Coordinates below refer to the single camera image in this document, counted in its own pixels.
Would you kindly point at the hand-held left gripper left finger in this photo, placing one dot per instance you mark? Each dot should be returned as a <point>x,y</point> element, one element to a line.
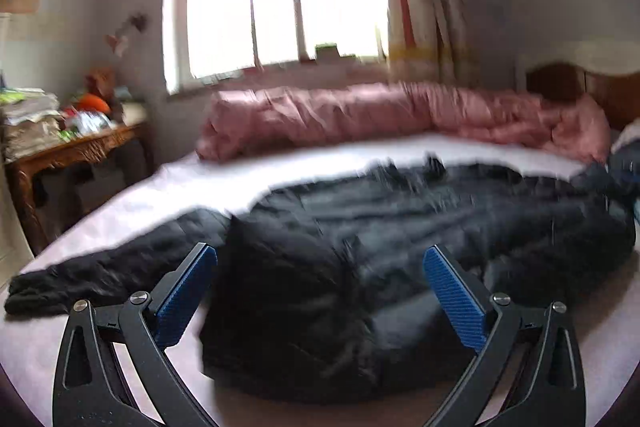
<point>182,302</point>

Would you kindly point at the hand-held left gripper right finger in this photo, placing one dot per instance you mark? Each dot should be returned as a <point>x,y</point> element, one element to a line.
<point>455,302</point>

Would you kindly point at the black puffer jacket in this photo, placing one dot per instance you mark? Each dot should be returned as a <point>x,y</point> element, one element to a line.
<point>325,257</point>

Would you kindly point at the dark blue clothes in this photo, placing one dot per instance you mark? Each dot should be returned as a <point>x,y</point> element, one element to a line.
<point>625,169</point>

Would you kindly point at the bed with pale pink sheet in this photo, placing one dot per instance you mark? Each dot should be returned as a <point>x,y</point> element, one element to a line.
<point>175,187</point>

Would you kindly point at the grey box under table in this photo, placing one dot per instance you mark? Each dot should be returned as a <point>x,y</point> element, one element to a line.
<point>100,189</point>

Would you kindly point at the carved wooden table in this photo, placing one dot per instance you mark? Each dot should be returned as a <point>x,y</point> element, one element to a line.
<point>75,152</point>

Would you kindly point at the pink quilt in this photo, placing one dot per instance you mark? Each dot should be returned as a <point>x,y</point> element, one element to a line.
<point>350,112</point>

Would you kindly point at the orange round object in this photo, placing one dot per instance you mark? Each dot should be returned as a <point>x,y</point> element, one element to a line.
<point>94,103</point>

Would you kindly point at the stack of folded papers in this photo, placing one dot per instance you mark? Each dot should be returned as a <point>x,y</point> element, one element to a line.
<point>30,122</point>

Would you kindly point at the brown plush toy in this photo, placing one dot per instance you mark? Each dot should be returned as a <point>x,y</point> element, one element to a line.
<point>100,79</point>

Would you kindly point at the wooden headboard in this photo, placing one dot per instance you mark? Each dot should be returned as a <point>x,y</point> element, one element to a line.
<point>560,82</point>

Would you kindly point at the window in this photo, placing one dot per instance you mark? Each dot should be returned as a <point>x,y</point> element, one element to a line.
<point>220,7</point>

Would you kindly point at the wall lamp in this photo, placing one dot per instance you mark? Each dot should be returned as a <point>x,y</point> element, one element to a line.
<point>122,37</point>

